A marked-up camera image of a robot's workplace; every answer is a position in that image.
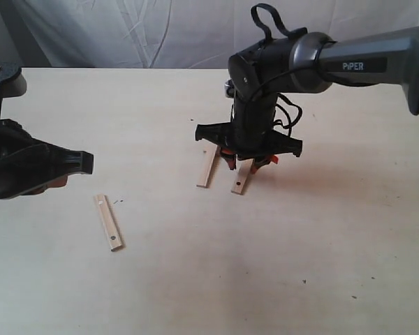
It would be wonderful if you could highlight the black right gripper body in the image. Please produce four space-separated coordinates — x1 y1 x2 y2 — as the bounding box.
195 92 302 159

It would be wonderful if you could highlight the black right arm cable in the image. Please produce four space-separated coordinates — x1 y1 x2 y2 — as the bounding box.
244 3 338 137

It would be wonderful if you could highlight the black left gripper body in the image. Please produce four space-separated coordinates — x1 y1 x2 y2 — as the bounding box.
0 119 38 200

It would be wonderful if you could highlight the plain wooden stick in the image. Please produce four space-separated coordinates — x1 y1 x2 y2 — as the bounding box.
196 144 217 188

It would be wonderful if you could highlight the white backdrop cloth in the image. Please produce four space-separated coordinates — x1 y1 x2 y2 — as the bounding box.
0 1 419 68

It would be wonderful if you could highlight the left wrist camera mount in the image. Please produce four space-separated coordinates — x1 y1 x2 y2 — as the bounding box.
0 62 27 116

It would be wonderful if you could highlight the wooden stick with holes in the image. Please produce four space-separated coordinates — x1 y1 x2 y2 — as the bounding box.
231 159 257 195
94 194 124 252

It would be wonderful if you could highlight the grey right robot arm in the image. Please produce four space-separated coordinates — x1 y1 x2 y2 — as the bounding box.
195 27 419 170

